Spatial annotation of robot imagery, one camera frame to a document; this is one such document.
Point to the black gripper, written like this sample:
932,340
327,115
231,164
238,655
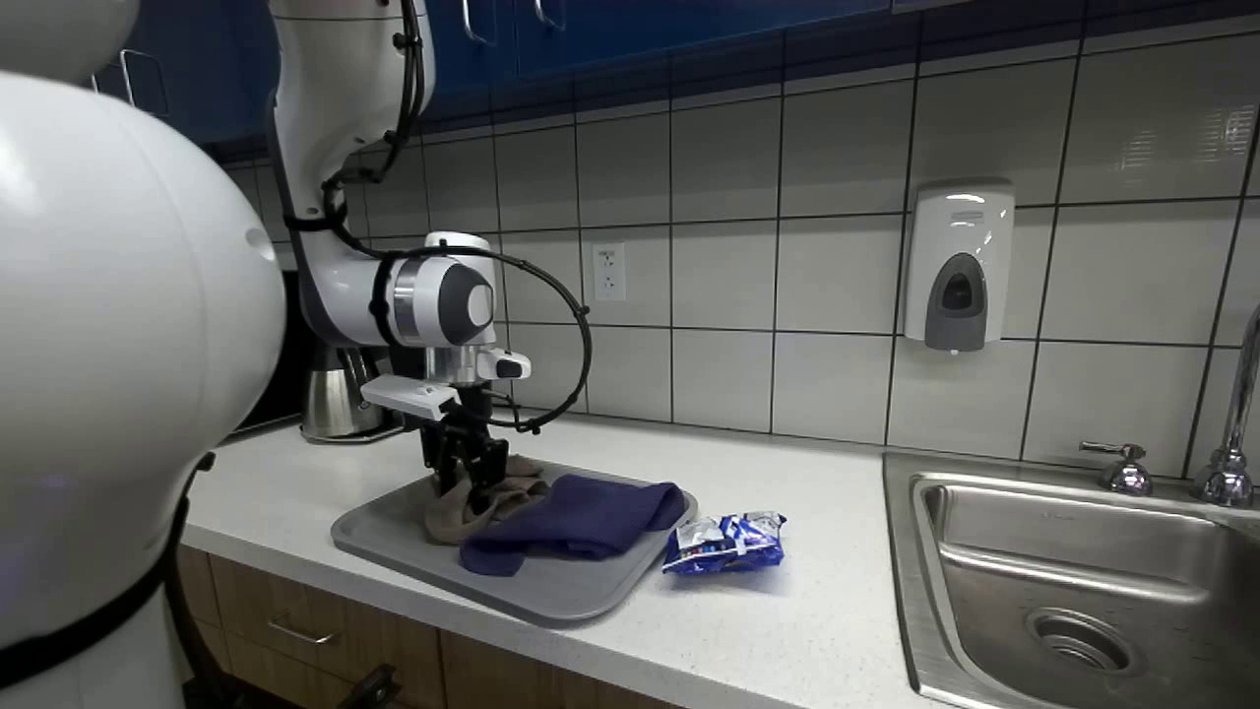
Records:
467,417

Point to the dark blue towel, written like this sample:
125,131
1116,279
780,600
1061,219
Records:
592,518

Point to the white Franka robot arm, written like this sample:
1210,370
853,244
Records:
105,327

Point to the grey plastic tray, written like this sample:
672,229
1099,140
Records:
578,583

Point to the steel coffee carafe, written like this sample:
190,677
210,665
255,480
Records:
337,397

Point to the wide wooden drawer front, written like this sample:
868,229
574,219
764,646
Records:
368,623

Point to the narrow wooden drawer front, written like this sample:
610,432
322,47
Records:
525,684

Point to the blue white snack bag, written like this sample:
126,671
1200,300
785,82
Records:
721,546

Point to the stainless steel sink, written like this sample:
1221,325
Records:
1050,554

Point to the chrome faucet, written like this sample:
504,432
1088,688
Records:
1230,472

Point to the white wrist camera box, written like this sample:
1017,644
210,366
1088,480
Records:
406,394

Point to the white wall outlet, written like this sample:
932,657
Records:
606,271

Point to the blue wall cabinet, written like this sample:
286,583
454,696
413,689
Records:
633,32

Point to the white wall soap dispenser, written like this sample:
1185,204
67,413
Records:
959,260

